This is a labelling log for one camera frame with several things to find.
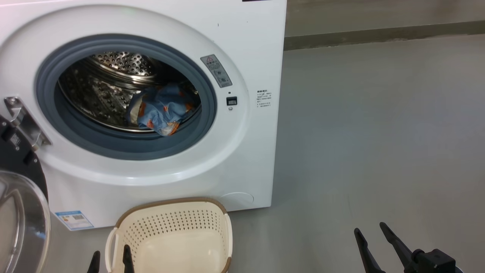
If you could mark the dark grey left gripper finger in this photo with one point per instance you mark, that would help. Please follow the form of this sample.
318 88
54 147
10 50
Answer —
94 263
128 261

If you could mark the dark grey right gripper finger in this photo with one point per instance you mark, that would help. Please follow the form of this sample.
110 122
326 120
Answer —
398 244
369 258

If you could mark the dark round glass washer door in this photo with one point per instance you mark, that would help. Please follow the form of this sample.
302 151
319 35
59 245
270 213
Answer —
22 212

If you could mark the metal door hinge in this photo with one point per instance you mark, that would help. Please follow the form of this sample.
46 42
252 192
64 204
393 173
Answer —
26 121

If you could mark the white front-load washing machine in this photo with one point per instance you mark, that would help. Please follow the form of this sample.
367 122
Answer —
246 151

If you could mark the blue energy label sticker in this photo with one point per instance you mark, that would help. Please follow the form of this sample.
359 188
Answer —
74 220

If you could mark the cream perforated laundry basket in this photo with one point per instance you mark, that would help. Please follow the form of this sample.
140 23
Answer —
170 223

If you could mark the round drain filter cover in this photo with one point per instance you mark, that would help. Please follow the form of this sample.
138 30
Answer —
237 200

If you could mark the small printed text label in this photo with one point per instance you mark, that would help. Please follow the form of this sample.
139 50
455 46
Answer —
264 99

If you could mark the grey warning sticker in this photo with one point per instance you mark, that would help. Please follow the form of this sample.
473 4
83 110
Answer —
216 71

